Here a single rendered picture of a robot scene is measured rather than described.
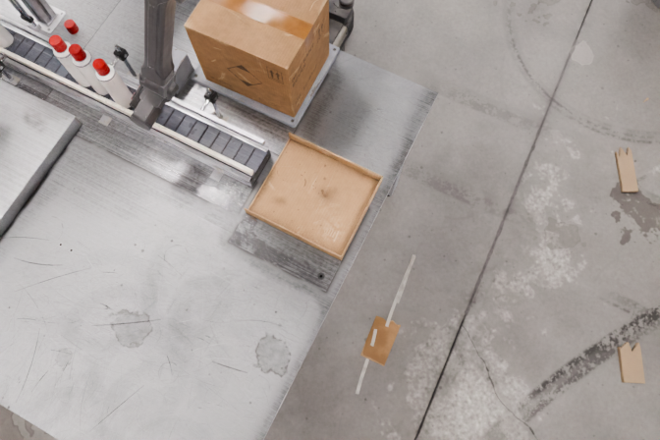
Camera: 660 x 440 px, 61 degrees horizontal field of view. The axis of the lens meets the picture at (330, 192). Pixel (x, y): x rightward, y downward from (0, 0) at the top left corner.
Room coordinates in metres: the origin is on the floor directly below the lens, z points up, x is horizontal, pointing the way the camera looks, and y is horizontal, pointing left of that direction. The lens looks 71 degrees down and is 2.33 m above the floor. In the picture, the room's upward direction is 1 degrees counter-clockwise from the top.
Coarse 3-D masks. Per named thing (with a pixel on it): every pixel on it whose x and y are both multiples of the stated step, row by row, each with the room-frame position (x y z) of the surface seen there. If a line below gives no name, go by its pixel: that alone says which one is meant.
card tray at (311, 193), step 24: (288, 144) 0.66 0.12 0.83; (312, 144) 0.65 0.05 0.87; (288, 168) 0.59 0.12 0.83; (312, 168) 0.59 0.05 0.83; (336, 168) 0.59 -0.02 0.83; (360, 168) 0.58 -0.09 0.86; (264, 192) 0.52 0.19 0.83; (288, 192) 0.52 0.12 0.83; (312, 192) 0.51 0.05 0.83; (336, 192) 0.51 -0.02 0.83; (360, 192) 0.51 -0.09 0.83; (264, 216) 0.45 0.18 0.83; (288, 216) 0.45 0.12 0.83; (312, 216) 0.44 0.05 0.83; (336, 216) 0.44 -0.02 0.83; (360, 216) 0.44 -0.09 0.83; (312, 240) 0.38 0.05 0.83; (336, 240) 0.38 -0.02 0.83
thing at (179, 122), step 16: (16, 32) 1.03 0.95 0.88; (16, 48) 0.97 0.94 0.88; (32, 48) 0.97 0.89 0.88; (48, 48) 0.97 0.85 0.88; (48, 64) 0.92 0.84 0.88; (176, 112) 0.75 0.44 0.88; (176, 128) 0.70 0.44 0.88; (192, 128) 0.70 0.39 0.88; (208, 128) 0.70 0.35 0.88; (208, 144) 0.65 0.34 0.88; (224, 144) 0.65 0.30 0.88; (240, 144) 0.65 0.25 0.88; (240, 160) 0.60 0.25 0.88; (256, 160) 0.60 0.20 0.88
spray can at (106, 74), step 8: (96, 64) 0.79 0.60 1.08; (104, 64) 0.79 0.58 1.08; (96, 72) 0.79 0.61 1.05; (104, 72) 0.77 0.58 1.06; (112, 72) 0.79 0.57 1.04; (104, 80) 0.76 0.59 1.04; (112, 80) 0.77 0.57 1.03; (120, 80) 0.79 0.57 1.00; (112, 88) 0.76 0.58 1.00; (120, 88) 0.77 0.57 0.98; (128, 88) 0.80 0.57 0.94; (112, 96) 0.77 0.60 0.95; (120, 96) 0.76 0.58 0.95; (128, 96) 0.78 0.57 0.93; (120, 104) 0.76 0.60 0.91; (128, 104) 0.77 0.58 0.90
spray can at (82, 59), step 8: (72, 48) 0.83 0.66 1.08; (80, 48) 0.83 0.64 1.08; (72, 56) 0.82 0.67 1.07; (80, 56) 0.82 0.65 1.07; (88, 56) 0.84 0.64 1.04; (80, 64) 0.81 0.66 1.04; (88, 64) 0.82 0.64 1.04; (88, 72) 0.81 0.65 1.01; (88, 80) 0.81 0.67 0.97; (96, 80) 0.81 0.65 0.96; (96, 88) 0.81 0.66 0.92; (104, 88) 0.81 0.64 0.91
